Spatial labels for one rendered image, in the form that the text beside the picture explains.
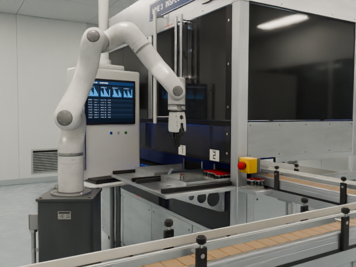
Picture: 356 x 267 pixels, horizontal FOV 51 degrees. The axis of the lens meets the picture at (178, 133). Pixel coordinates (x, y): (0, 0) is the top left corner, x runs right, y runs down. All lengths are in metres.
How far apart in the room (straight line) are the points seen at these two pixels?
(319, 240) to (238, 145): 0.94
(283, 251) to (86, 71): 1.22
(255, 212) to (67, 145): 1.01
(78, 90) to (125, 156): 1.01
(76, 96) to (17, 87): 5.31
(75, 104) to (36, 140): 5.37
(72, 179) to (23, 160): 5.31
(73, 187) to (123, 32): 0.76
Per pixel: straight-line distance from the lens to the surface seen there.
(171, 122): 1.80
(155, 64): 1.77
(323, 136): 2.34
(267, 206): 2.07
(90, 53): 1.77
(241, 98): 1.88
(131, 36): 1.80
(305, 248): 1.00
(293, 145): 2.14
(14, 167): 7.11
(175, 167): 2.45
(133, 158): 2.73
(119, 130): 2.65
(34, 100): 7.10
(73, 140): 1.83
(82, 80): 1.80
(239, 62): 1.89
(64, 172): 1.82
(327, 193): 1.66
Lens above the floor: 1.24
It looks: 3 degrees down
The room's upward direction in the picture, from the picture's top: straight up
